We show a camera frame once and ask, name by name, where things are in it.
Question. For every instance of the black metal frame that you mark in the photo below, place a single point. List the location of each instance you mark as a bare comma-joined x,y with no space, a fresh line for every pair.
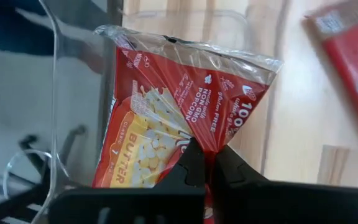
11,208

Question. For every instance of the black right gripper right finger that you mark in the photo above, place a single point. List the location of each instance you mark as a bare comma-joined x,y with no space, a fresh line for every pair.
259,202

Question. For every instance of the clear plastic basket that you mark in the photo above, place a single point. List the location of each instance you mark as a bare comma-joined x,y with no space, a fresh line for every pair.
54,93

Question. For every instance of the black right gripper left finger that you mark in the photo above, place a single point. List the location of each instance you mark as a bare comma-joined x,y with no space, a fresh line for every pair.
185,186

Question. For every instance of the red butter popcorn bag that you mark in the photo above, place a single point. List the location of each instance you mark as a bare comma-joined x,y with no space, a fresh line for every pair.
166,93
350,62

